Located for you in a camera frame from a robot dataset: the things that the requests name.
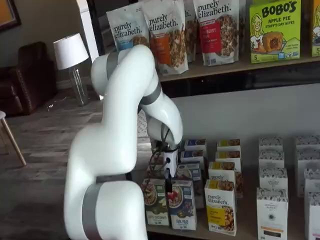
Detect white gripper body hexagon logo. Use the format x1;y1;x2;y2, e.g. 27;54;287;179
162;148;181;180

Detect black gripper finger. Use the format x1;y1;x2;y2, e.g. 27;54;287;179
164;169;174;194

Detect blue and white oatmeal box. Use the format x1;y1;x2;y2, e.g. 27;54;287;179
175;162;205;210
166;179;198;231
179;149;205;165
183;138;207;152

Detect green oatmeal box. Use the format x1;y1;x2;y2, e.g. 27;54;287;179
140;178;171;227
151;150;166;166
145;163;168;181

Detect yellow purely elizabeth box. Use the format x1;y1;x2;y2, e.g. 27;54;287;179
216;138;242;152
207;160;244;199
204;179;238;237
215;149;242;166

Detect black metal shelf rack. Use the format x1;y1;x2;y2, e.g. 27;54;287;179
85;0;320;240

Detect white patterned pantry box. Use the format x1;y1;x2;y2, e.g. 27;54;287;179
258;167;289;191
303;168;320;195
257;149;285;170
307;191;320;240
294;135;320;152
258;136;284;152
294;149;320;199
255;187;289;240

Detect green Bobo's apple pie box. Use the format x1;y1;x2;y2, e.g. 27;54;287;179
248;0;302;65

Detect yellow Bobo's oat bites box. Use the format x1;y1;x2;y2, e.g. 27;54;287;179
310;0;320;58

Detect grey patterned floor mat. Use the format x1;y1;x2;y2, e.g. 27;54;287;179
135;109;151;139

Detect orange label granola bag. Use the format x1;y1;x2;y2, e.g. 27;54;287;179
140;0;190;76
184;0;201;63

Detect red label granola bag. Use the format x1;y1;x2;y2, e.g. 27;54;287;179
192;0;240;67

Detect blue label granola bag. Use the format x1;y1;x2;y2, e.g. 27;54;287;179
105;9;151;54

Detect white shade glass table lamp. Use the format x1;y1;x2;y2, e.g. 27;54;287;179
52;32;91;106

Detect brown leather armchair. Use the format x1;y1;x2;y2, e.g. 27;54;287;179
0;40;60;117

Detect white chair wooden legs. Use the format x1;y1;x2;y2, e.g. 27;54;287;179
0;110;27;167

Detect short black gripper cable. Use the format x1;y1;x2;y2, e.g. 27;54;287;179
148;146;169;181

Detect long black hanging cable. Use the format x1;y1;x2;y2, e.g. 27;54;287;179
159;121;172;151

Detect dark framed wall picture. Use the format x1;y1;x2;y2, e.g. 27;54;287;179
0;0;22;33

